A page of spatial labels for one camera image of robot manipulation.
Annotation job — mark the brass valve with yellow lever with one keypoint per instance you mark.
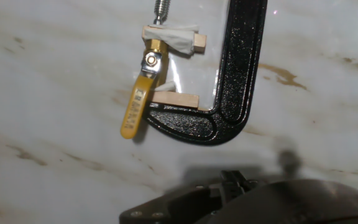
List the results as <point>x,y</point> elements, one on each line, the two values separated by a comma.
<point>135,109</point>

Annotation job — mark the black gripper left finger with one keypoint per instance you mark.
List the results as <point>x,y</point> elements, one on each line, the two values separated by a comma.
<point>230,186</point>

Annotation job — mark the black metal C-clamp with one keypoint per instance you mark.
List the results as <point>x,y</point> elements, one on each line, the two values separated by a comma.
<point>238,77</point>

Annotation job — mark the wooden block with white tape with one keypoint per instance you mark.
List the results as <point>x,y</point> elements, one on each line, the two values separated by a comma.
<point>176,37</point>

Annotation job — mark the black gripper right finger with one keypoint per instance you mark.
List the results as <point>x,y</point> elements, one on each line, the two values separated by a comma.
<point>248,186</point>

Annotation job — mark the plain wooden block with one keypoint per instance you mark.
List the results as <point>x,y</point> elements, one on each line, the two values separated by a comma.
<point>179,99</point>

